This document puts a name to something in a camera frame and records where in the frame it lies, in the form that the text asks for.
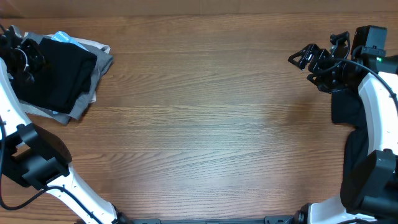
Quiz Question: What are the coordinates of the folded dark grey shirt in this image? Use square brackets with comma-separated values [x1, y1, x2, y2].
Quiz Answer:
[19, 37, 114, 125]

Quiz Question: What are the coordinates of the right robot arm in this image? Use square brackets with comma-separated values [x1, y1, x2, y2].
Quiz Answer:
[289, 25, 397, 223]

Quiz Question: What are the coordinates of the folded light blue shirt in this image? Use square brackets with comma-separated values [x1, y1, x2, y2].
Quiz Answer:
[50, 31, 87, 50]

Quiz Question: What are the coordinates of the pile of black clothes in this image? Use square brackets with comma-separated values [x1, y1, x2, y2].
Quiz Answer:
[331, 88, 398, 224]

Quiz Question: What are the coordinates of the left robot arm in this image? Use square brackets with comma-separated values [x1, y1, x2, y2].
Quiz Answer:
[1, 26, 129, 223]

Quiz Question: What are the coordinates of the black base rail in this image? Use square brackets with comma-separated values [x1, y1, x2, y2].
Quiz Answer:
[128, 215, 294, 224]

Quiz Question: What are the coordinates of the black polo shirt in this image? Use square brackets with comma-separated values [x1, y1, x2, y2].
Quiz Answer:
[11, 39, 97, 113]

